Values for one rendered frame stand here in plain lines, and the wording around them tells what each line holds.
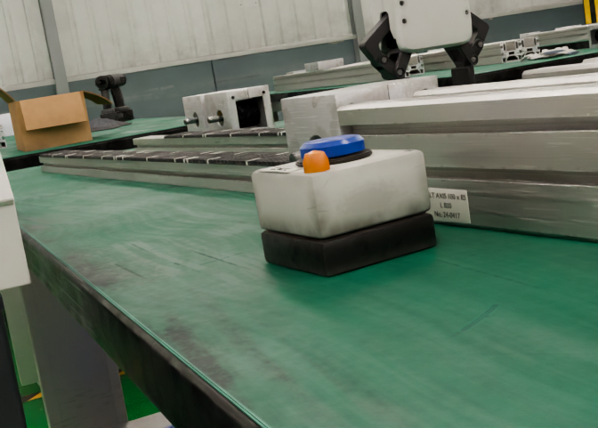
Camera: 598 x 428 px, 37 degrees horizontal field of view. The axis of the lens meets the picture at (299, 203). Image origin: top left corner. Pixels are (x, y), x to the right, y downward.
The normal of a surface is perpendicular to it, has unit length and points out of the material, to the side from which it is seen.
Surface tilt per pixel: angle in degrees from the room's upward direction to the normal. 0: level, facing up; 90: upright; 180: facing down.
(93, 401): 90
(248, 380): 0
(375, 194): 90
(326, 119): 90
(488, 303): 0
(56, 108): 63
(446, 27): 96
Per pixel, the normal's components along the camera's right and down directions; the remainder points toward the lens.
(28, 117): 0.29, -0.29
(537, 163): -0.86, 0.21
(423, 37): 0.50, 0.20
